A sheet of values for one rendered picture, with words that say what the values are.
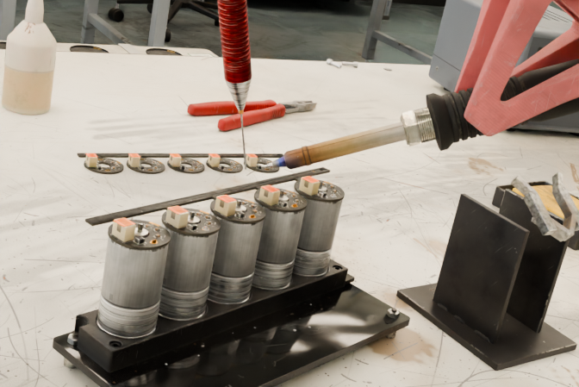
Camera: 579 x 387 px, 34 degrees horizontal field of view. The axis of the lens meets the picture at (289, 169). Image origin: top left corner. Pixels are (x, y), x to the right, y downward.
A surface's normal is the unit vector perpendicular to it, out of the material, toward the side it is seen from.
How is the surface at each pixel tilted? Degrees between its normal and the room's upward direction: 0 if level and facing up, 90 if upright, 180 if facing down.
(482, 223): 90
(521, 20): 108
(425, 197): 0
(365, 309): 0
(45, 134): 0
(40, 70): 90
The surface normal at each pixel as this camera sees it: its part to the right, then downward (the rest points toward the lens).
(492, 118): -0.07, 0.48
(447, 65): -0.93, -0.05
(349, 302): 0.18, -0.92
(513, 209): -0.81, 0.06
